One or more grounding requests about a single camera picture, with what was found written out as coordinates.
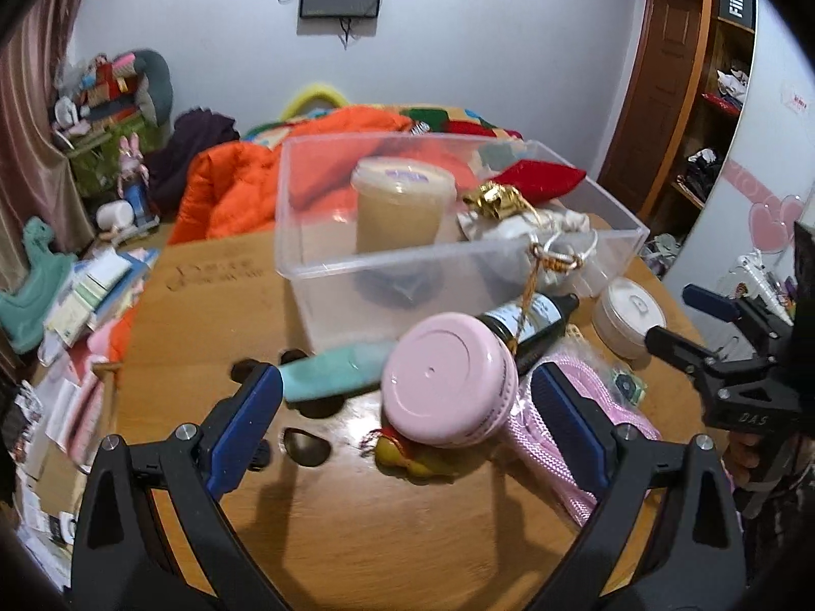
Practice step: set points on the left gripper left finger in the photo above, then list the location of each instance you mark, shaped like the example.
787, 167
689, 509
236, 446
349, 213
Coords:
122, 558

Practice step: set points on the pink round jar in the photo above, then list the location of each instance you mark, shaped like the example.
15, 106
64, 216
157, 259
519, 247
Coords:
449, 382

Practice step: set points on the dark green glass bottle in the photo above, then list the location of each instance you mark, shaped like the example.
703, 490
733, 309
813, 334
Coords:
530, 337

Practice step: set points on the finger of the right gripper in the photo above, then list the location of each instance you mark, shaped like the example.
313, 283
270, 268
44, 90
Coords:
710, 303

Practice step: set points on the beige lidded plastic tub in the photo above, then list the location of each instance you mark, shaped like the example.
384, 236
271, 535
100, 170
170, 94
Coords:
400, 203

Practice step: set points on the orange puffer jacket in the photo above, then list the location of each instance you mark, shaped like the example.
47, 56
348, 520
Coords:
232, 189

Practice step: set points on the white mug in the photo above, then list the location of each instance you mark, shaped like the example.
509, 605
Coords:
115, 216

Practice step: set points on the grey plush cushion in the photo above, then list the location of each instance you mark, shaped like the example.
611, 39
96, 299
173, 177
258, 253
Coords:
154, 95

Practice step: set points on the pink striped curtain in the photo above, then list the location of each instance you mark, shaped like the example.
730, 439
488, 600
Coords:
36, 176

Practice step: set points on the clear plastic storage bin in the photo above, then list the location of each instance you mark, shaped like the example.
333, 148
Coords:
343, 296

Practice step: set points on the white drawstring cloth bag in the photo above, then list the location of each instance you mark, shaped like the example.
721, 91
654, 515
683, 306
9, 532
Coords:
542, 225

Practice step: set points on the dark purple cloth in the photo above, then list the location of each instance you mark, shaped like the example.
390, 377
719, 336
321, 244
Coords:
194, 131

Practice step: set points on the small yellow toy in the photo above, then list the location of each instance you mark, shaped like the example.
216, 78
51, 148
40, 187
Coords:
397, 454

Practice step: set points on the teal dinosaur plush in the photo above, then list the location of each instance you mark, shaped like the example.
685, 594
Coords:
24, 311

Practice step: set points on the wooden shelf cabinet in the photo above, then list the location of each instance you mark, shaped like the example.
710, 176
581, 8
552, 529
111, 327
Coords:
673, 106

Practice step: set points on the colourful patchwork blanket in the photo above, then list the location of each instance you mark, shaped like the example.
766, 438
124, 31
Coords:
424, 118

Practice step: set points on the yellow curved pillow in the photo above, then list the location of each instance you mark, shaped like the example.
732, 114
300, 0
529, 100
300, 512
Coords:
311, 94

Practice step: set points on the pink bunny doll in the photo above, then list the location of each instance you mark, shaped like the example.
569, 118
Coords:
131, 164

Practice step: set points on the stack of books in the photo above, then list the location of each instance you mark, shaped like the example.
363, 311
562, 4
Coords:
96, 292

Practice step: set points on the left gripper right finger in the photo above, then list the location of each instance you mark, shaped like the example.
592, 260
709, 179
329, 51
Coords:
694, 556

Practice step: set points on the red velvet pouch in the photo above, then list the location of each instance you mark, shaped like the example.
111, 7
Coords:
540, 181

